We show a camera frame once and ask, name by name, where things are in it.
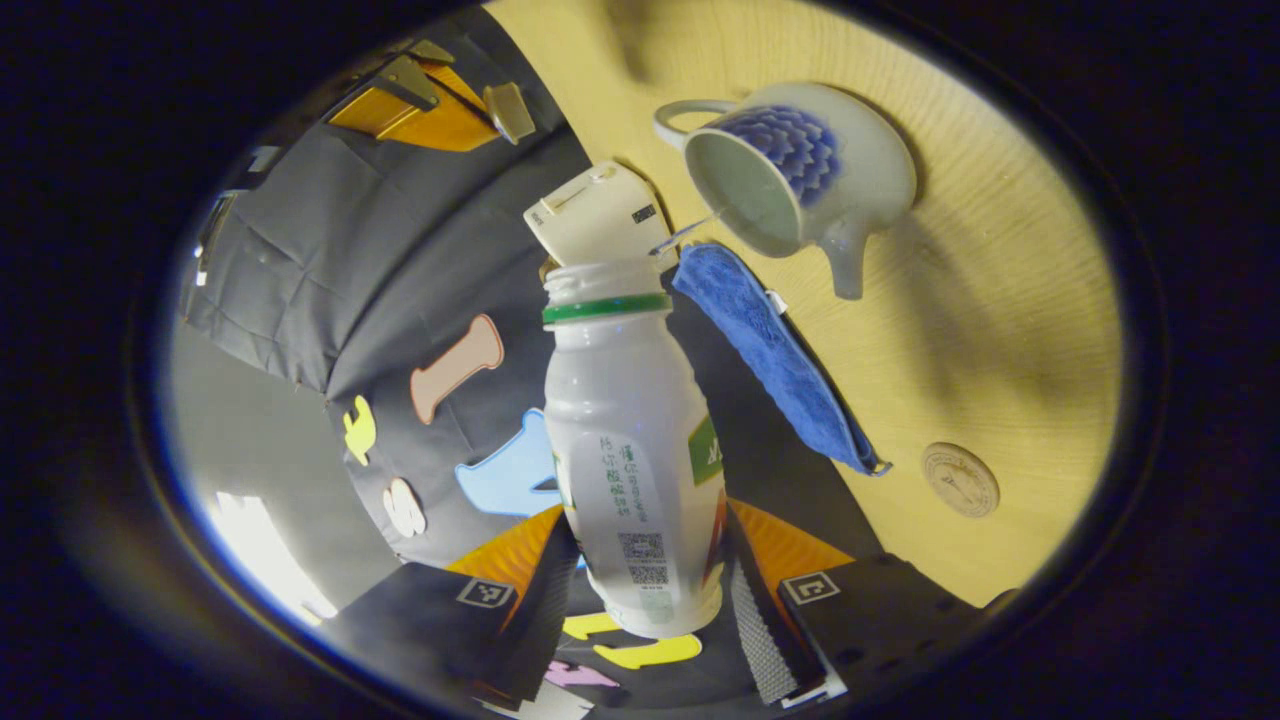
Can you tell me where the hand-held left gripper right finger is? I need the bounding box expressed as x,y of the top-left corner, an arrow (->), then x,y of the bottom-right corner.
722,498 -> 991,709

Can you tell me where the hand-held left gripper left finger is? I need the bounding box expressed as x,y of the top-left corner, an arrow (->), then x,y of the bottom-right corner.
320,505 -> 583,711

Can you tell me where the white water bottle green ring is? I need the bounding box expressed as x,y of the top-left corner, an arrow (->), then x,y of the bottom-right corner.
541,260 -> 727,639

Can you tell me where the round wooden coaster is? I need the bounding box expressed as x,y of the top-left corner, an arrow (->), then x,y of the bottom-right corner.
921,442 -> 1001,519

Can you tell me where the white blue-flowered teacup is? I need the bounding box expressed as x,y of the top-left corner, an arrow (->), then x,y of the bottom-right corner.
654,82 -> 918,301

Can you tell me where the white toaster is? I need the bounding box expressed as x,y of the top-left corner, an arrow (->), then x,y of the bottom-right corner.
523,160 -> 681,273

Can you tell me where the blue towel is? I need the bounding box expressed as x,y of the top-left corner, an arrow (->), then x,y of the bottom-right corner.
672,243 -> 893,477

